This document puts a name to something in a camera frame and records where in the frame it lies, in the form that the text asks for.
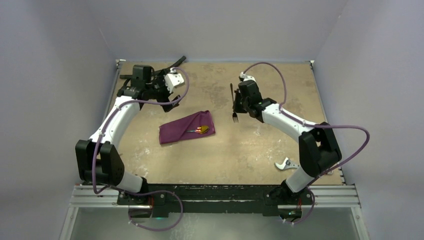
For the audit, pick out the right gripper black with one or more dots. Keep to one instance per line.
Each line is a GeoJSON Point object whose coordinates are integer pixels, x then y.
{"type": "Point", "coordinates": [238, 100]}

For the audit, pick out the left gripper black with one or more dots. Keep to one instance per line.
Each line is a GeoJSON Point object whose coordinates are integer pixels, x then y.
{"type": "Point", "coordinates": [160, 80]}

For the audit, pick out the purple cloth napkin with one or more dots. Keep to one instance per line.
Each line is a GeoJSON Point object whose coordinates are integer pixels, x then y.
{"type": "Point", "coordinates": [183, 129]}

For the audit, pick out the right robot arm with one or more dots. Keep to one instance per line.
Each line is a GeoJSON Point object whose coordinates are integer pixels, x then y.
{"type": "Point", "coordinates": [317, 144]}

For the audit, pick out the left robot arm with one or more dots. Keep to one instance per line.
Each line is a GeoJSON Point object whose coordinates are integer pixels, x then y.
{"type": "Point", "coordinates": [98, 159]}

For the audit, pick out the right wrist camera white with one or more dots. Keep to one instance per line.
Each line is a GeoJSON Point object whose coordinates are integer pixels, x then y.
{"type": "Point", "coordinates": [245, 77]}

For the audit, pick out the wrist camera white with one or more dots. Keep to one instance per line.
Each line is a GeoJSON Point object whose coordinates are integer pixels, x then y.
{"type": "Point", "coordinates": [245, 77]}
{"type": "Point", "coordinates": [173, 80]}

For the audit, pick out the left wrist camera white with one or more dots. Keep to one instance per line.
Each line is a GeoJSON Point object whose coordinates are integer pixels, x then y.
{"type": "Point", "coordinates": [173, 80]}

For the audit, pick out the adjustable wrench red handle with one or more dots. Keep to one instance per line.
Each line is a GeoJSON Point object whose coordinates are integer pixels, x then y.
{"type": "Point", "coordinates": [286, 164]}

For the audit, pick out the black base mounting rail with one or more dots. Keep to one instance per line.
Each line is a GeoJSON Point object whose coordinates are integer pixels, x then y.
{"type": "Point", "coordinates": [267, 200]}

